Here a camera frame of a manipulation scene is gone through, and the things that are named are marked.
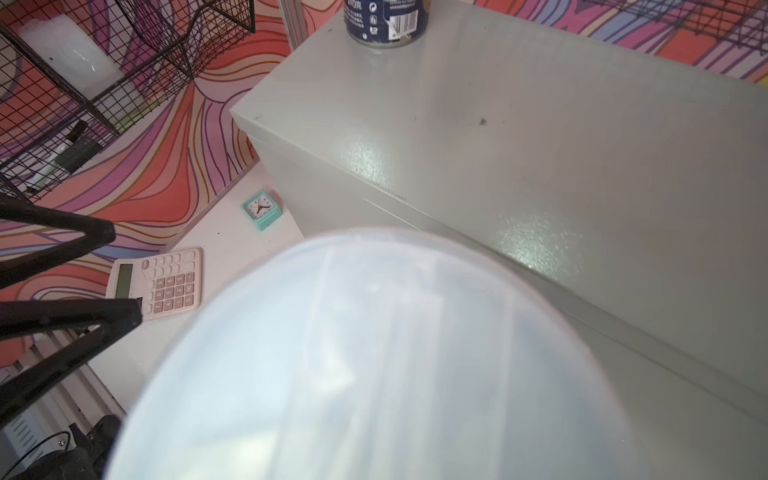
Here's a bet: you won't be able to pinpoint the black wire basket back wall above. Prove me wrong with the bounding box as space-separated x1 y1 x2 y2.
582 1 767 86

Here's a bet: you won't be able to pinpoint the dark blue tin can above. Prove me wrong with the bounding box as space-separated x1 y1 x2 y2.
343 0 431 48

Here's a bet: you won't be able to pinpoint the grey metal cabinet box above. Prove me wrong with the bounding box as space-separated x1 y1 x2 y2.
232 1 767 479

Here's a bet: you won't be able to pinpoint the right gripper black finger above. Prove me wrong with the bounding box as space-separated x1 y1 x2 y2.
1 195 142 426

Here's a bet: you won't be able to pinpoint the yellow green can plastic lid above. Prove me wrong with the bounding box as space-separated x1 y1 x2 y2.
106 229 651 479

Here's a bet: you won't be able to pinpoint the pink calculator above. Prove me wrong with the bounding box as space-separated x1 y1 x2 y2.
106 248 203 321

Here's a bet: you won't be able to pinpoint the black wire basket left wall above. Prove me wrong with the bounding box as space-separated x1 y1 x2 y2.
1 1 256 203

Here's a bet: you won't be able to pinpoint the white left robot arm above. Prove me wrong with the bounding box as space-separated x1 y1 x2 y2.
1 415 122 479

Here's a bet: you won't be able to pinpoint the black marker in basket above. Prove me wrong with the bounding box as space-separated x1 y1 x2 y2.
25 120 102 195

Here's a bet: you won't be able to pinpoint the mint green alarm clock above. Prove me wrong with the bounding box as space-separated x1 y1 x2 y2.
241 190 283 231

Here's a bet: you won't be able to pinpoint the black wire basket wall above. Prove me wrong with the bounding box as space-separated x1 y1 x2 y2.
582 1 767 86
1 1 256 203

